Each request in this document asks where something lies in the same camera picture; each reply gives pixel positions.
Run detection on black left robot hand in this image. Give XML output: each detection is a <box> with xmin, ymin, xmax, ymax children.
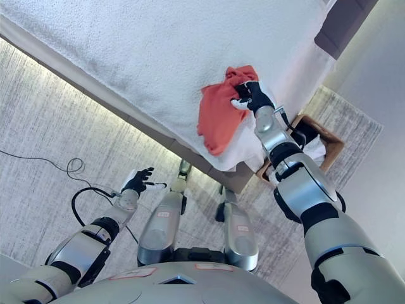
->
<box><xmin>120</xmin><ymin>167</ymin><xmax>168</xmax><ymax>195</ymax></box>

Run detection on red garment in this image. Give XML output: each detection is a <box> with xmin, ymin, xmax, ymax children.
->
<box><xmin>196</xmin><ymin>65</ymin><xmax>261</xmax><ymax>157</ymax></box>

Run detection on brown rectangular laundry basket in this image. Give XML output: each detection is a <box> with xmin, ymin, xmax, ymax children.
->
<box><xmin>255</xmin><ymin>114</ymin><xmax>346</xmax><ymax>183</ymax></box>

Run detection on silver right robot leg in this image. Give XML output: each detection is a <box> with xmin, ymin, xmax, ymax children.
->
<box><xmin>215</xmin><ymin>184</ymin><xmax>261</xmax><ymax>273</ymax></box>

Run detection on brown upholstered bed frame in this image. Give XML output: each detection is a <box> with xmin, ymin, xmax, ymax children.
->
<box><xmin>0</xmin><ymin>14</ymin><xmax>379</xmax><ymax>194</ymax></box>

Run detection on silver robot torso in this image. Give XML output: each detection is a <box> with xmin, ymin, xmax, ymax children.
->
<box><xmin>47</xmin><ymin>261</ymin><xmax>300</xmax><ymax>304</ymax></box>

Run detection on thick black wrist cable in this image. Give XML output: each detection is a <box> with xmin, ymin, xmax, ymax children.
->
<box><xmin>70</xmin><ymin>186</ymin><xmax>123</xmax><ymax>227</ymax></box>

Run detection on white crumpled clothes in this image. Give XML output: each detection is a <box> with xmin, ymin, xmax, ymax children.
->
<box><xmin>267</xmin><ymin>134</ymin><xmax>327</xmax><ymax>184</ymax></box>

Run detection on grey striped rug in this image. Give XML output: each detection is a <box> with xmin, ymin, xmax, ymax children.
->
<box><xmin>0</xmin><ymin>37</ymin><xmax>384</xmax><ymax>288</ymax></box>

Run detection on white textured bed blanket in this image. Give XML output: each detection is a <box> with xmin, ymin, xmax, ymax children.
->
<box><xmin>0</xmin><ymin>0</ymin><xmax>337</xmax><ymax>174</ymax></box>

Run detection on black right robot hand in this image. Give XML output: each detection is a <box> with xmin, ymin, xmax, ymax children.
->
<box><xmin>230</xmin><ymin>80</ymin><xmax>276</xmax><ymax>113</ymax></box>

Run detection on thin black floor cable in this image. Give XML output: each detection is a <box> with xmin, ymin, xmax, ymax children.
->
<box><xmin>0</xmin><ymin>149</ymin><xmax>140</xmax><ymax>245</ymax></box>

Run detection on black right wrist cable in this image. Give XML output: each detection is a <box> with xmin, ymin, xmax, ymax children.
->
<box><xmin>274</xmin><ymin>106</ymin><xmax>308</xmax><ymax>152</ymax></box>

